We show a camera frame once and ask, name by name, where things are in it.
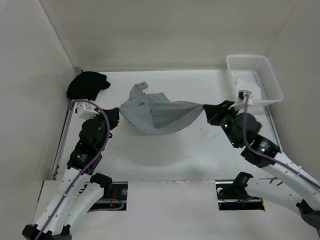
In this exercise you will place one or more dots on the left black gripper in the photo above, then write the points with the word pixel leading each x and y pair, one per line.
pixel 114 116

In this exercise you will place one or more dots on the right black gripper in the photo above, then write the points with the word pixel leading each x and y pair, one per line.
pixel 214 112

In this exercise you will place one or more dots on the grey tank top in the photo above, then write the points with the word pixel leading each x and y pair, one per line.
pixel 155 114

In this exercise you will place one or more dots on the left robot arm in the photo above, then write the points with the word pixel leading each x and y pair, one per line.
pixel 81 187

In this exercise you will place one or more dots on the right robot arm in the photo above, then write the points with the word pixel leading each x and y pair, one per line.
pixel 300 193

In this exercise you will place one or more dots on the white tank top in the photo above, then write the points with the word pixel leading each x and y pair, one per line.
pixel 243 86

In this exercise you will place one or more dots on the folded black tank tops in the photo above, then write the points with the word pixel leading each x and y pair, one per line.
pixel 87 85

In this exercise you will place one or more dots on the white plastic basket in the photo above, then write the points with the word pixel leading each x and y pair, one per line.
pixel 257 69

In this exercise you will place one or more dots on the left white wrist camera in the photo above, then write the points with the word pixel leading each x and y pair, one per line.
pixel 83 109

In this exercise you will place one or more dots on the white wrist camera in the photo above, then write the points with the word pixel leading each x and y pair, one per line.
pixel 245 98
pixel 83 109

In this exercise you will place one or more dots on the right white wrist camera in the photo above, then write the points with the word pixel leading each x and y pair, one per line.
pixel 245 98

